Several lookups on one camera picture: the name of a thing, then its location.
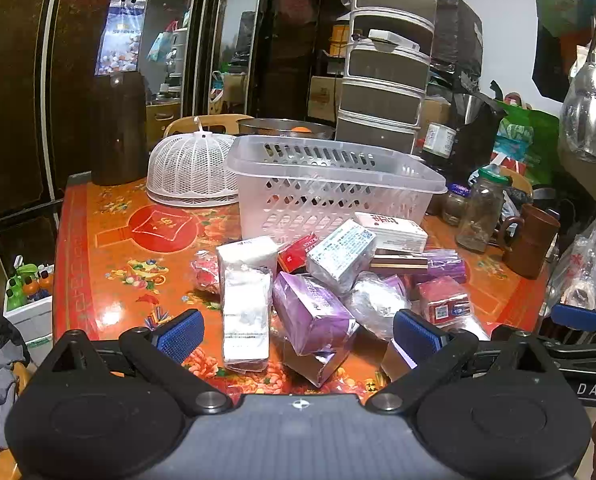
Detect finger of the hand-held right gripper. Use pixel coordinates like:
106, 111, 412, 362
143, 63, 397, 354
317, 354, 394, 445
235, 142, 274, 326
540, 303, 596, 360

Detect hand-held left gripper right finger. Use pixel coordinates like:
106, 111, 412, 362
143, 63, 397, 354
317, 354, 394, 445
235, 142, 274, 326
367, 309, 561, 415

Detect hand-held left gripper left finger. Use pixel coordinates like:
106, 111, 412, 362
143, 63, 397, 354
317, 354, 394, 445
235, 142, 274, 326
38, 309, 234, 416

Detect red labelled box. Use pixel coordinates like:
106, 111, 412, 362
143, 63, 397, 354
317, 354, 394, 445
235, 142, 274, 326
417, 277, 471, 329

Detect large purple pack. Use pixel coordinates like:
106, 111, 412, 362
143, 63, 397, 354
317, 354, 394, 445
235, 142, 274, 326
272, 272, 360, 356

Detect white blue printed box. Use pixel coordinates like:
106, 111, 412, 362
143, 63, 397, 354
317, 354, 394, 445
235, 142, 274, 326
305, 219, 378, 296

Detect red gold printed box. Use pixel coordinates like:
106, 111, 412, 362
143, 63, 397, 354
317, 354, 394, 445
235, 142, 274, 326
277, 234, 324, 275

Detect clear plastic basket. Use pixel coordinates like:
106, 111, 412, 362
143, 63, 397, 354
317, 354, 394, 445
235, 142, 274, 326
224, 134, 449, 248

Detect clear printed plastic bag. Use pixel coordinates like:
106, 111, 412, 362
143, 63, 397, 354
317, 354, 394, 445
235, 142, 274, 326
543, 210, 596, 312

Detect red candy bag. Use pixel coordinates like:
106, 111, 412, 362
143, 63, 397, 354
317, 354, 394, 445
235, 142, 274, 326
190, 252, 222, 293

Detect white silver wrapped packet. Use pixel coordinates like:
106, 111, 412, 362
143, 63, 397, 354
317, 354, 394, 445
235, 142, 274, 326
221, 266, 274, 373

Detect gold edged box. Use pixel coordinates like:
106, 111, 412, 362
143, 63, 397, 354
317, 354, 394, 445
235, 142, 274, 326
370, 249, 431, 276

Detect brown mug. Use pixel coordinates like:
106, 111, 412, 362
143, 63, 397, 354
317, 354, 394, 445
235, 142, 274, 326
495, 203, 561, 280

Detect white tissue packet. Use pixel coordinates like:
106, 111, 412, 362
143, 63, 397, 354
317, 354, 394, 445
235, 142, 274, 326
215, 236, 279, 281

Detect small jar blue lid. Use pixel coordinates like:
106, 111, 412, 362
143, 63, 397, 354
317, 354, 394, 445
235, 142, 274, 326
442, 183, 474, 227

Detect glass jar green lid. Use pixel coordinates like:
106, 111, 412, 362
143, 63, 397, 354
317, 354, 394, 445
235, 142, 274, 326
455, 167, 511, 253

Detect white box of toys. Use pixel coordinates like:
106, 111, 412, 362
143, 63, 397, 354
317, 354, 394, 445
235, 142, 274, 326
3, 255, 55, 361

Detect white mesh food cover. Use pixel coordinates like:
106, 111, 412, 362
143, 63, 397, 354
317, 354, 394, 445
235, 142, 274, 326
145, 116, 240, 208

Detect green shopping bag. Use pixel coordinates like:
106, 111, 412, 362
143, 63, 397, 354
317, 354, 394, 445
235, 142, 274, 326
493, 100, 561, 186

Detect bottle with white label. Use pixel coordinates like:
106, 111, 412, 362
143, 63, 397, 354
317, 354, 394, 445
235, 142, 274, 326
422, 122, 459, 157

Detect hanging clear plastic bags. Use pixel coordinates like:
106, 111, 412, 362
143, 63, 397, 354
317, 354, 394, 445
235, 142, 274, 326
558, 57, 596, 163

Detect wooden chair back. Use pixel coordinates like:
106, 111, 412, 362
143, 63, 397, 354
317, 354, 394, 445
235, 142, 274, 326
163, 114, 254, 140

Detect dark brown thermos jug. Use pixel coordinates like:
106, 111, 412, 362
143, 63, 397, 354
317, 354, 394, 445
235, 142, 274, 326
89, 72, 150, 187

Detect metal bowl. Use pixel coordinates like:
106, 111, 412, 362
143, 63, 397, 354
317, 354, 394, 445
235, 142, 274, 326
237, 117, 336, 142

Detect steel pot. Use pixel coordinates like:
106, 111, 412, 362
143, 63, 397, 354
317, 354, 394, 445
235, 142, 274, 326
450, 92, 499, 133

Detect black hanging cloth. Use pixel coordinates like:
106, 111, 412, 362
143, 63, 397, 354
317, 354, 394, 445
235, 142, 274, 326
530, 10, 579, 103

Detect brown cardboard box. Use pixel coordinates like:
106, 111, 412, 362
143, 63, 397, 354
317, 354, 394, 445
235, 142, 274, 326
308, 76, 344, 121

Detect grey stacked drawer tower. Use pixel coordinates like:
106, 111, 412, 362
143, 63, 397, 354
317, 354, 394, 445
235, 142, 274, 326
334, 0, 439, 155

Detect dark wooden mirrored wardrobe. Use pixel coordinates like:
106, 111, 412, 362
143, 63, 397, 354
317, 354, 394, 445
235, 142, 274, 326
0, 0, 364, 221

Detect white flat device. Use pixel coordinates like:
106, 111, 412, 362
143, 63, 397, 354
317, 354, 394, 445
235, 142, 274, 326
368, 29, 415, 52

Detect black bag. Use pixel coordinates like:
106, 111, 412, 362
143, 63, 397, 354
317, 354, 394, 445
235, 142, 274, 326
430, 0, 484, 96

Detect orange tin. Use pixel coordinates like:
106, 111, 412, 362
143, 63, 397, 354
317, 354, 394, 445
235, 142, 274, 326
328, 22, 351, 56

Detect hanging printed packet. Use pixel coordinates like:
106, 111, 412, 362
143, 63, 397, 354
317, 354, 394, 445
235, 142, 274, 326
94, 0, 148, 77

